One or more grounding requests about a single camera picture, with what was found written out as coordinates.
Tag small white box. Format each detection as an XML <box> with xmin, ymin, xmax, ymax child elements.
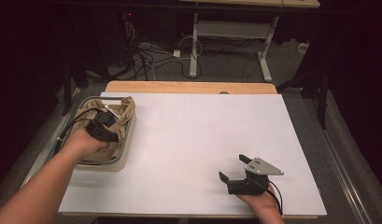
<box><xmin>296</xmin><ymin>41</ymin><xmax>311</xmax><ymax>54</ymax></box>

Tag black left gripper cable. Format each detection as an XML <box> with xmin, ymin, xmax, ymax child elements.
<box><xmin>54</xmin><ymin>106</ymin><xmax>101</xmax><ymax>154</ymax></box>

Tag person's right hand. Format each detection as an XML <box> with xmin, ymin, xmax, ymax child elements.
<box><xmin>236</xmin><ymin>188</ymin><xmax>280</xmax><ymax>210</ymax></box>

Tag wooden table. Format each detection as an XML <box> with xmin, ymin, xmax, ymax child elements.
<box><xmin>59</xmin><ymin>80</ymin><xmax>320</xmax><ymax>220</ymax></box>

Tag tangle of floor cables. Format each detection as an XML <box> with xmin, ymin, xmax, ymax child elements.
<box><xmin>112</xmin><ymin>21</ymin><xmax>203</xmax><ymax>82</ymax></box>

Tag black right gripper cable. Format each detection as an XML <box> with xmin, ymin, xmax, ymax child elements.
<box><xmin>266</xmin><ymin>180</ymin><xmax>285</xmax><ymax>217</ymax></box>

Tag black stand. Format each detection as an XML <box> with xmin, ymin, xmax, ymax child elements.
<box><xmin>61</xmin><ymin>57</ymin><xmax>91</xmax><ymax>117</ymax></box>
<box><xmin>276</xmin><ymin>66</ymin><xmax>332</xmax><ymax>130</ymax></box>

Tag beige pants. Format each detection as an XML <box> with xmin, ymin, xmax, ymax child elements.
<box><xmin>74</xmin><ymin>96</ymin><xmax>136</xmax><ymax>162</ymax></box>

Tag beige bin with grey rim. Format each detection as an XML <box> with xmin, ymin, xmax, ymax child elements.
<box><xmin>56</xmin><ymin>95</ymin><xmax>137</xmax><ymax>172</ymax></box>

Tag person's left hand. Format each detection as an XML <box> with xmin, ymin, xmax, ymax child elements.
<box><xmin>62</xmin><ymin>129</ymin><xmax>110</xmax><ymax>162</ymax></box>

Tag white board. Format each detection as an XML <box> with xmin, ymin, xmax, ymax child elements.
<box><xmin>58</xmin><ymin>91</ymin><xmax>328</xmax><ymax>217</ymax></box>

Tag metal floor rail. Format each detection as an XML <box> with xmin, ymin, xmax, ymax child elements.
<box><xmin>304</xmin><ymin>98</ymin><xmax>374</xmax><ymax>224</ymax></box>
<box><xmin>20</xmin><ymin>88</ymin><xmax>83</xmax><ymax>189</ymax></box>

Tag white desk frame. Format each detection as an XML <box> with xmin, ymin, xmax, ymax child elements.
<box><xmin>189</xmin><ymin>12</ymin><xmax>281</xmax><ymax>82</ymax></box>

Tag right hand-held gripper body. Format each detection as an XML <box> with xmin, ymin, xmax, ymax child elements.
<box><xmin>226</xmin><ymin>157</ymin><xmax>285</xmax><ymax>196</ymax></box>

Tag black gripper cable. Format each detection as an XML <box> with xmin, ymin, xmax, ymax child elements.
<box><xmin>54</xmin><ymin>106</ymin><xmax>101</xmax><ymax>154</ymax></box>
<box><xmin>266</xmin><ymin>180</ymin><xmax>285</xmax><ymax>217</ymax></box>

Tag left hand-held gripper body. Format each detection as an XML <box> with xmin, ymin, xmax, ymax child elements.
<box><xmin>85</xmin><ymin>105</ymin><xmax>120</xmax><ymax>144</ymax></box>

